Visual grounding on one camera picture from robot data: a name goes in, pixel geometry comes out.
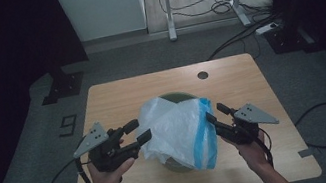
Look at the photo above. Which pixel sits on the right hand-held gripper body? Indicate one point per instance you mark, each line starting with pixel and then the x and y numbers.
pixel 242 131

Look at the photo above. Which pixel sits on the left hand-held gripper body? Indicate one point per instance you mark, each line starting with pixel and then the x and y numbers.
pixel 108 155

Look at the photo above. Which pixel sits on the white blue-edged plastic bag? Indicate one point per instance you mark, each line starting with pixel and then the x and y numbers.
pixel 174 126

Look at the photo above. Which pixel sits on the green plastic bin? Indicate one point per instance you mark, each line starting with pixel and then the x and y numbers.
pixel 177 97

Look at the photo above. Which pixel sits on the person's right hand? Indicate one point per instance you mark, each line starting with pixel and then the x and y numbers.
pixel 253 156

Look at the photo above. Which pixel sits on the person's left hand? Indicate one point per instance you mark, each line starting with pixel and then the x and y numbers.
pixel 107 182

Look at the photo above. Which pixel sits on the grey tape strip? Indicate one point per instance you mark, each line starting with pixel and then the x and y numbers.
pixel 309 152

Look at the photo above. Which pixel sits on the black stand base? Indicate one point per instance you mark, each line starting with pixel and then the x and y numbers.
pixel 284 39
pixel 65 85

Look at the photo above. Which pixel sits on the white power strip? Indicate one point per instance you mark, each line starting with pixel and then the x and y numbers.
pixel 265 29

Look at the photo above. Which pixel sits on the white cabinet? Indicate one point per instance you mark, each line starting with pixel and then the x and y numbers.
pixel 102 7

